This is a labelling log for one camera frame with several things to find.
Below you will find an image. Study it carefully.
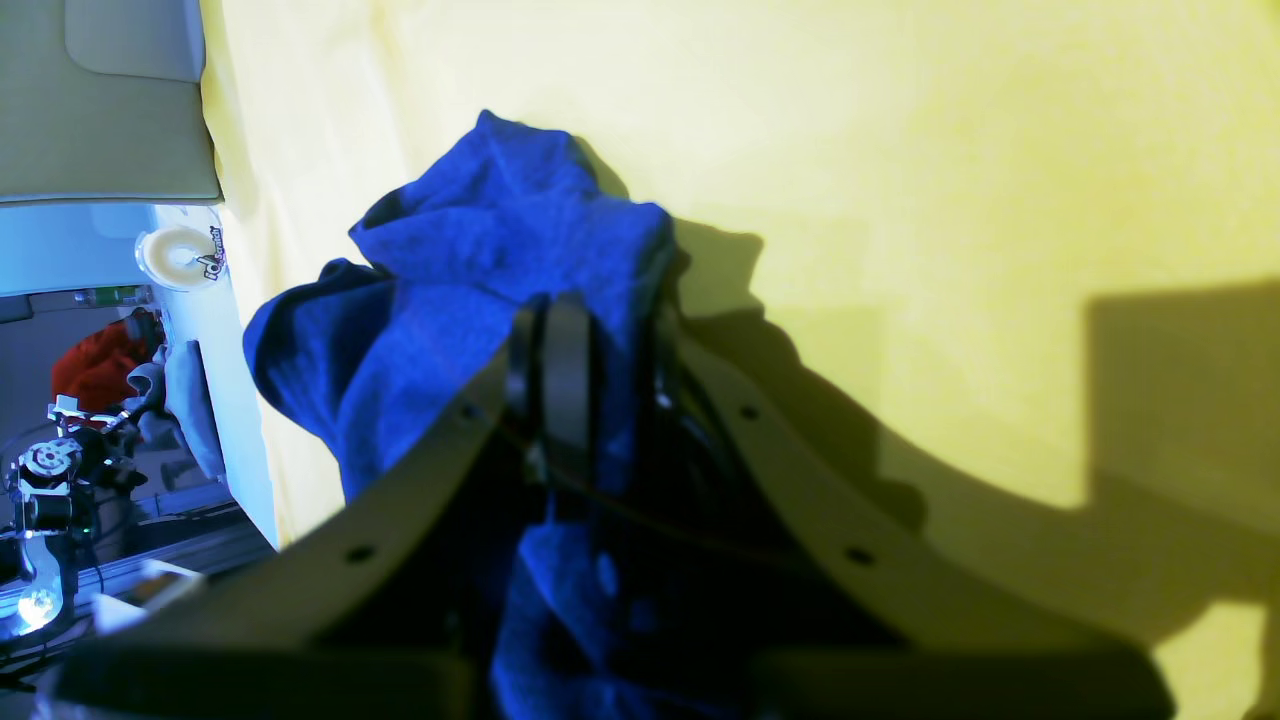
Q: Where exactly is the beige cardboard box right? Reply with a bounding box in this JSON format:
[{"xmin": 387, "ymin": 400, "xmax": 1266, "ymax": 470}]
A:
[{"xmin": 1, "ymin": 1, "xmax": 223, "ymax": 205}]

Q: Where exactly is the yellow table cloth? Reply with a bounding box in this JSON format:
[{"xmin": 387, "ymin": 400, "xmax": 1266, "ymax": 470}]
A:
[{"xmin": 201, "ymin": 1, "xmax": 1277, "ymax": 719}]

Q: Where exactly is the dark blue long-sleeve shirt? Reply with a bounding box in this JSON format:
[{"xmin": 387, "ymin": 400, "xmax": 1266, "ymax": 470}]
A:
[{"xmin": 242, "ymin": 108, "xmax": 781, "ymax": 720}]

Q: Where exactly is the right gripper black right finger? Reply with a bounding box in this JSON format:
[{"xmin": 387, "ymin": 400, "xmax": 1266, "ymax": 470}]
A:
[{"xmin": 640, "ymin": 310, "xmax": 1174, "ymax": 719}]

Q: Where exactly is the red cloth in background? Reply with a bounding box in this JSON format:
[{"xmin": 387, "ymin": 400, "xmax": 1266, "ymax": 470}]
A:
[{"xmin": 51, "ymin": 307, "xmax": 165, "ymax": 413}]

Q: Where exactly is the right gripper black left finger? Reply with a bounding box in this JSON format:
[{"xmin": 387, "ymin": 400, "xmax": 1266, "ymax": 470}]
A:
[{"xmin": 40, "ymin": 293, "xmax": 596, "ymax": 719}]

